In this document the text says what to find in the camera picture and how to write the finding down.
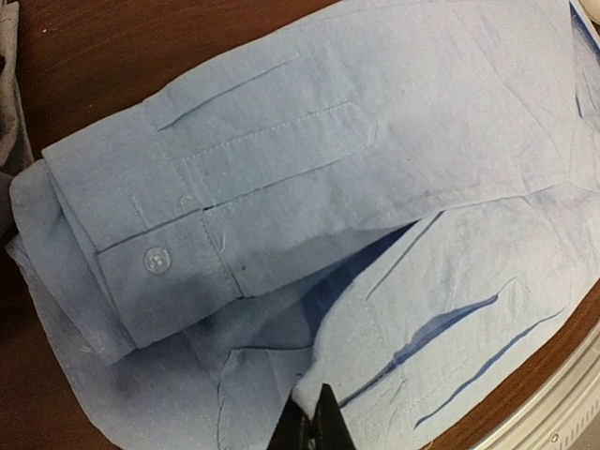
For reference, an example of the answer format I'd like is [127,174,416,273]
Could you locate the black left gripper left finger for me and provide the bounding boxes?
[267,397,311,450]

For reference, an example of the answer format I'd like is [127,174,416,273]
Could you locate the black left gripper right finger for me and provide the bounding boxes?
[312,383,356,450]

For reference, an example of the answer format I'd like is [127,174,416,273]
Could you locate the light blue long sleeve shirt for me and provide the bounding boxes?
[7,1,599,449]

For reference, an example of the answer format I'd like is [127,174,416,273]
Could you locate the grey folded shirt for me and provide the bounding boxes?
[1,1,34,175]

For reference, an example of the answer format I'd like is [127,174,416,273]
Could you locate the white plastic tub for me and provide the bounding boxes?
[579,0,600,24]

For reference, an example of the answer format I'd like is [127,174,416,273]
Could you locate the front aluminium frame rail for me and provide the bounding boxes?
[475,326,599,450]

